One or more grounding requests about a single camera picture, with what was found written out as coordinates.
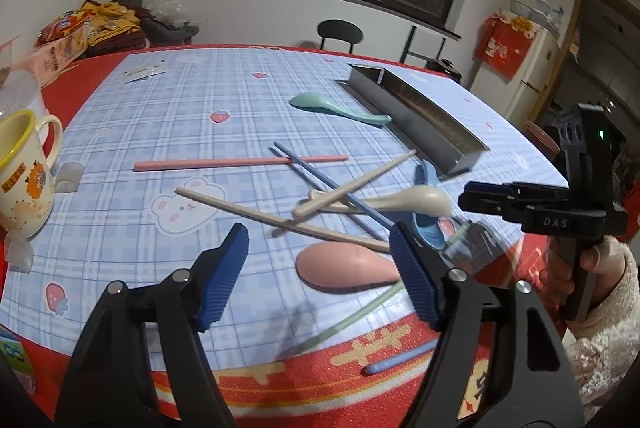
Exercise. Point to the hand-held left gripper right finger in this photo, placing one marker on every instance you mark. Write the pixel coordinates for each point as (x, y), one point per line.
(415, 278)

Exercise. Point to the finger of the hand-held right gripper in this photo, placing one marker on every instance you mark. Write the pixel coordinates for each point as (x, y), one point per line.
(530, 190)
(487, 202)

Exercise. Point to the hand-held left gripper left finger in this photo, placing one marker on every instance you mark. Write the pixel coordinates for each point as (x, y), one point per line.
(225, 278)

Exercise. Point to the blue spoon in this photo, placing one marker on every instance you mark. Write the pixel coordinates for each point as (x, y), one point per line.
(427, 233)

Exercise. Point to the beige spoon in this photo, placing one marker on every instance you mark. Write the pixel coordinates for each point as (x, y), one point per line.
(425, 200)

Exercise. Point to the green chopstick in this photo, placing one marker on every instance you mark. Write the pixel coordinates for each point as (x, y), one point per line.
(360, 313)

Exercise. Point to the beige chopstick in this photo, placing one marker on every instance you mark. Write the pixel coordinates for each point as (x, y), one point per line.
(380, 171)
(235, 208)

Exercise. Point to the pink spoon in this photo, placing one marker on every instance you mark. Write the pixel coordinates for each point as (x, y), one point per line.
(345, 265)

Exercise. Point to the blue chopstick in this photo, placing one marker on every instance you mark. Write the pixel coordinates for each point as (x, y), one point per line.
(395, 360)
(320, 175)

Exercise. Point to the metal utensil tray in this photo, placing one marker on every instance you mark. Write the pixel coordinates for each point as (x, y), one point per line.
(425, 118)

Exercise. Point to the pink chopstick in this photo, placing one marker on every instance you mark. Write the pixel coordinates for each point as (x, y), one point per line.
(225, 163)

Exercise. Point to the teal spoon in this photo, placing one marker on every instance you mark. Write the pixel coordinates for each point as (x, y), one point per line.
(312, 102)

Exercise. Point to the person's right hand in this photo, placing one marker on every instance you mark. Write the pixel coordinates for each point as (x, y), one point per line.
(605, 263)

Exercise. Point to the pink stool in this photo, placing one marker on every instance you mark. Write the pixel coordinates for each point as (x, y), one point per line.
(542, 138)

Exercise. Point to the white refrigerator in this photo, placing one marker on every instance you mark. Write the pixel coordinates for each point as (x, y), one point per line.
(535, 73)

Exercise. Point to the red printed cloth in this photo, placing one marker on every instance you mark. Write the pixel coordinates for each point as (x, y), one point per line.
(500, 48)

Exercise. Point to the dark rice cooker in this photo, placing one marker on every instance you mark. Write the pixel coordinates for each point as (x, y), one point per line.
(449, 68)

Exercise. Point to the black metal rack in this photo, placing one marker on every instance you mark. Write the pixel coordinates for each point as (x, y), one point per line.
(411, 43)

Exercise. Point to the small clear plastic cap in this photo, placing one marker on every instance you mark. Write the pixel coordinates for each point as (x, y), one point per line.
(69, 178)

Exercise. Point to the clear plastic wrapper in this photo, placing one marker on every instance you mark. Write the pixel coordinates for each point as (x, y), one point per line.
(17, 250)

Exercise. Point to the yellow-rimmed cartoon mug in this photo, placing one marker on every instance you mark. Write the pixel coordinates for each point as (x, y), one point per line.
(25, 188)

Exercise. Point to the white paper card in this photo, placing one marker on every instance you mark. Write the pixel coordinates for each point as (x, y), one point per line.
(145, 72)

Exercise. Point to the black chair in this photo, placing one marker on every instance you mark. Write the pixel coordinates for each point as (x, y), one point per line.
(340, 31)

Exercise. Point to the green-labelled packet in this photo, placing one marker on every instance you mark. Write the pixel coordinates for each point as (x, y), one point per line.
(12, 358)

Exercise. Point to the clear plastic bag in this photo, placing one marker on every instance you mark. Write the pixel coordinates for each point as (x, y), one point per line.
(167, 13)

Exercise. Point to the clear plastic container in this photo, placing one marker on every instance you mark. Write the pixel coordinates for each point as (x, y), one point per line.
(20, 93)

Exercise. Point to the pile of clothes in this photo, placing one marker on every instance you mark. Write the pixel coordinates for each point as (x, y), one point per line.
(115, 23)

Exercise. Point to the orange snack bag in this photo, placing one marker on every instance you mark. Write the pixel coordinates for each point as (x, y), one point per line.
(60, 26)

